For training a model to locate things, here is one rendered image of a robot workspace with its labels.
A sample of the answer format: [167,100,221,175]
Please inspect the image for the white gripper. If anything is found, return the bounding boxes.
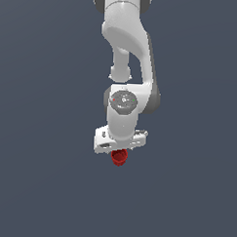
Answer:
[93,124,149,156]

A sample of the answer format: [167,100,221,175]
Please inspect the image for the small red cup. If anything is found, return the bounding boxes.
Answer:
[109,148,129,168]

